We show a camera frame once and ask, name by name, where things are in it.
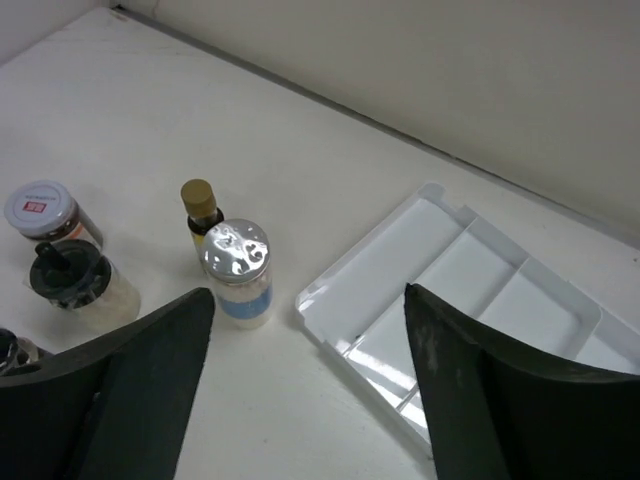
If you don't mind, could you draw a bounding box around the white lid brown spice jar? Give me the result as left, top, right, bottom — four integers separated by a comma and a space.
4, 180, 104, 249

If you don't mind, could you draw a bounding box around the gold cap yellow label bottle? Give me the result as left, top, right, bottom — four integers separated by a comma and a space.
180, 179, 225, 266

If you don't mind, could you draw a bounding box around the small black cap pepper bottle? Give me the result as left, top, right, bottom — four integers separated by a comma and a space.
0, 328, 52, 377

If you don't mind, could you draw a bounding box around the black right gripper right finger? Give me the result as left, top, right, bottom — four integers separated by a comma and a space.
404, 284, 639, 479

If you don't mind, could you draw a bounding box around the silver lid blue label shaker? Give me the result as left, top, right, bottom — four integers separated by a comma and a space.
200, 219, 273, 329

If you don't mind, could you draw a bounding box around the black grinder top salt jar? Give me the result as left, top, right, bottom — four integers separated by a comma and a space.
25, 239, 141, 333

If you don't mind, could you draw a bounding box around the white divided plastic tray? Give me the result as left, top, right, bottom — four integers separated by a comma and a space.
295, 184, 639, 449

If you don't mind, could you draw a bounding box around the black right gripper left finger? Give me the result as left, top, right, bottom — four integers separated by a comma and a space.
1, 288, 215, 479

